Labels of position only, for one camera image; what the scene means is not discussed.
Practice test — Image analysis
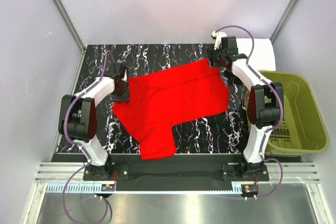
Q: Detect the aluminium frame rail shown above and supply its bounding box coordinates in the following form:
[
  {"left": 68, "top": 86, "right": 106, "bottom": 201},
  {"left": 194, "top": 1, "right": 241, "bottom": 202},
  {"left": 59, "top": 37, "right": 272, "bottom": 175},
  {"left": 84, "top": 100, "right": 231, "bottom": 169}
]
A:
[{"left": 35, "top": 162, "right": 320, "bottom": 184}]

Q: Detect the right aluminium corner post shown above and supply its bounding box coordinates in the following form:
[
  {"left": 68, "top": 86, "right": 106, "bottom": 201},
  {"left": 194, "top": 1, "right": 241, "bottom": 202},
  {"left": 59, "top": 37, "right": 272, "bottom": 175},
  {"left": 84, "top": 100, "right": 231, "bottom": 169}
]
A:
[{"left": 270, "top": 0, "right": 300, "bottom": 44}]

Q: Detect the white slotted cable duct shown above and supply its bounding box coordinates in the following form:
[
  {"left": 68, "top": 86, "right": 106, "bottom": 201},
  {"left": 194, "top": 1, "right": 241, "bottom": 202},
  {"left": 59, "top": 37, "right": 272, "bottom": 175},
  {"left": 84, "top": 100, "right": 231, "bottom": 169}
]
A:
[{"left": 46, "top": 183, "right": 242, "bottom": 195}]

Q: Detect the red t-shirt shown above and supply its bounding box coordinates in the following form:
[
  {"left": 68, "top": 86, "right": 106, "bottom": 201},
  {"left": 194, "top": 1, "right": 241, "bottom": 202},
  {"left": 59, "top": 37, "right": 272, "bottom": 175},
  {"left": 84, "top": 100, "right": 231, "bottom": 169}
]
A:
[{"left": 113, "top": 59, "right": 229, "bottom": 161}]

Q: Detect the white folded t-shirt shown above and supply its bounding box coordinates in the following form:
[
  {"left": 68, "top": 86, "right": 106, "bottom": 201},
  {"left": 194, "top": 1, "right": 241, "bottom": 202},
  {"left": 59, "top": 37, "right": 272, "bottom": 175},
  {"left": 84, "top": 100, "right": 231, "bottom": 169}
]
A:
[{"left": 237, "top": 38, "right": 276, "bottom": 71}]

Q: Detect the aluminium corner post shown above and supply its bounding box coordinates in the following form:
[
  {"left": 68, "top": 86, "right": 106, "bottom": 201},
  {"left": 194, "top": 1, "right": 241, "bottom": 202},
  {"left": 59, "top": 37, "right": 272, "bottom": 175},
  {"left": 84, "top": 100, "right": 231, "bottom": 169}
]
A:
[
  {"left": 270, "top": 0, "right": 300, "bottom": 44},
  {"left": 52, "top": 0, "right": 86, "bottom": 52}
]

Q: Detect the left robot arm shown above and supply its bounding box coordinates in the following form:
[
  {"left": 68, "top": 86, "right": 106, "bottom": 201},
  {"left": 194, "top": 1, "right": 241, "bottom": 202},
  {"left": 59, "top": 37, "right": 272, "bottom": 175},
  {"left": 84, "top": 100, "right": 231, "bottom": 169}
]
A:
[{"left": 58, "top": 63, "right": 130, "bottom": 180}]

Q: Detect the olive green plastic basket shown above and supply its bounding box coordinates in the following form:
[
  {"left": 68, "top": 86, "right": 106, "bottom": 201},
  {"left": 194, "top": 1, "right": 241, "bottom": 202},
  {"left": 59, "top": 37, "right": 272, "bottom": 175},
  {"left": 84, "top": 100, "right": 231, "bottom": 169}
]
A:
[{"left": 244, "top": 71, "right": 330, "bottom": 157}]

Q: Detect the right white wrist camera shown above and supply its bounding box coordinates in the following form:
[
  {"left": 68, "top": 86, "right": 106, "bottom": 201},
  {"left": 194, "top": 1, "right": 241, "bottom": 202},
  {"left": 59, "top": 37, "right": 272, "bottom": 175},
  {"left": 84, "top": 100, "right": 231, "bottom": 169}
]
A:
[{"left": 211, "top": 31, "right": 237, "bottom": 50}]

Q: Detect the left aluminium corner post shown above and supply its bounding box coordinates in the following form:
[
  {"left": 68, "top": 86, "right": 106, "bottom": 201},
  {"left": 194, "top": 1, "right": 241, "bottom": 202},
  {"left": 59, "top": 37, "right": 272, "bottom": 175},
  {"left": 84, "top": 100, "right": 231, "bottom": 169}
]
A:
[{"left": 52, "top": 0, "right": 86, "bottom": 52}]

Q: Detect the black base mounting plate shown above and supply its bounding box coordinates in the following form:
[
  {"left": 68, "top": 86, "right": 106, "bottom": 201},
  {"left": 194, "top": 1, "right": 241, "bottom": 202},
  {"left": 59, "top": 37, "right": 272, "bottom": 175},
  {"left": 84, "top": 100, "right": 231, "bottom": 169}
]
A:
[{"left": 83, "top": 154, "right": 269, "bottom": 182}]

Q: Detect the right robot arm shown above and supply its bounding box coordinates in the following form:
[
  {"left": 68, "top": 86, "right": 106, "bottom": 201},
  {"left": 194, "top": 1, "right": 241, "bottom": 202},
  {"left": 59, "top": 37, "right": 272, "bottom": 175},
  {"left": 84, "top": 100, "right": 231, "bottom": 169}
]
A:
[{"left": 206, "top": 46, "right": 284, "bottom": 180}]

